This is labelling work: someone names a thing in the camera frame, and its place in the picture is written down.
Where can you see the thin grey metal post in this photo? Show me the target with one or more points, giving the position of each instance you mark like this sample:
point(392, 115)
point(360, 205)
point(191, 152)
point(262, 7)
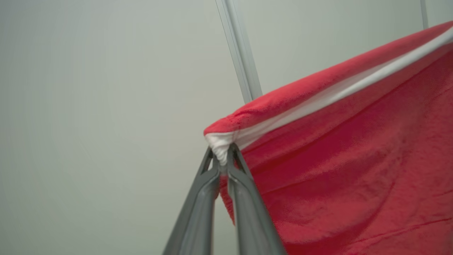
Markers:
point(424, 14)

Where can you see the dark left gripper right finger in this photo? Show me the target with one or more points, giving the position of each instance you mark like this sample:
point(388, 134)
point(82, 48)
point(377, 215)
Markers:
point(251, 219)

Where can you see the grey metal partition post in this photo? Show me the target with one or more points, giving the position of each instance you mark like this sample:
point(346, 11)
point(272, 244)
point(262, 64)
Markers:
point(240, 49)

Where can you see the red garment with white trim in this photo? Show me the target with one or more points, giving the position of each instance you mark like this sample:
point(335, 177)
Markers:
point(354, 159)

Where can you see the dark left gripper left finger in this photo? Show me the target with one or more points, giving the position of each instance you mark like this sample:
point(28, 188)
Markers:
point(198, 216)

